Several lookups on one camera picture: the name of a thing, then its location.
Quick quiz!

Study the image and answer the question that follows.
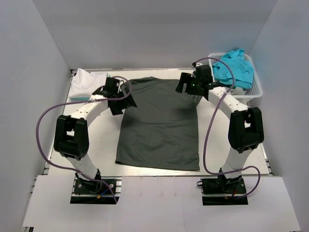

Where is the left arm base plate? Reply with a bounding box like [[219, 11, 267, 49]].
[[70, 177, 122, 205]]

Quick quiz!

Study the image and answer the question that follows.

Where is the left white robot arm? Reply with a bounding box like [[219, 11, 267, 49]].
[[54, 87, 137, 193]]

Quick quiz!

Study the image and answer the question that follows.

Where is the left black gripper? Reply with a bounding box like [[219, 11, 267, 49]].
[[111, 87, 137, 116]]

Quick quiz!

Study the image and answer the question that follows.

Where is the dark grey t-shirt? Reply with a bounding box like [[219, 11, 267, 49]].
[[115, 77, 201, 171]]

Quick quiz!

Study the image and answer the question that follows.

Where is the folded white t-shirt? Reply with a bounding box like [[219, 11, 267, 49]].
[[68, 68, 108, 98]]

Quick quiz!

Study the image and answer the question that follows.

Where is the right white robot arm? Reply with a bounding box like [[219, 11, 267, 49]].
[[176, 72, 264, 193]]

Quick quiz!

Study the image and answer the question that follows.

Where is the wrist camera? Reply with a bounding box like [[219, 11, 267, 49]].
[[195, 65, 213, 84], [103, 77, 120, 93]]

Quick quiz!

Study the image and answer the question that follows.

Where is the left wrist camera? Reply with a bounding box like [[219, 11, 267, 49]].
[[103, 77, 120, 93]]

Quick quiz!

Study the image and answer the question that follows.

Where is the white plastic basket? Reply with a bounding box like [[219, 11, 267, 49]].
[[209, 53, 263, 103]]

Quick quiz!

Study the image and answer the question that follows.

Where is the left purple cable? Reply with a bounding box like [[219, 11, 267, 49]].
[[36, 76, 133, 203]]

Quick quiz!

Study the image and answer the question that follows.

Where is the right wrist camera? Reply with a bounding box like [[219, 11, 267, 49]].
[[195, 65, 213, 84]]

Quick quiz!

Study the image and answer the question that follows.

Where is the crumpled turquoise t-shirt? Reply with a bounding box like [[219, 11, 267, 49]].
[[212, 49, 254, 89]]

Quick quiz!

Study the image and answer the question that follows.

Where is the folded teal t-shirt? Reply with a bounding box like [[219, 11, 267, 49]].
[[69, 97, 89, 102]]

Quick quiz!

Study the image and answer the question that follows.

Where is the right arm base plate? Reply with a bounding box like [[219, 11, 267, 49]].
[[197, 176, 248, 206]]

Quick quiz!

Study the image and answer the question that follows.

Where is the crumpled grey t-shirt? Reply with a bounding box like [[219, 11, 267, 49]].
[[231, 87, 246, 96]]

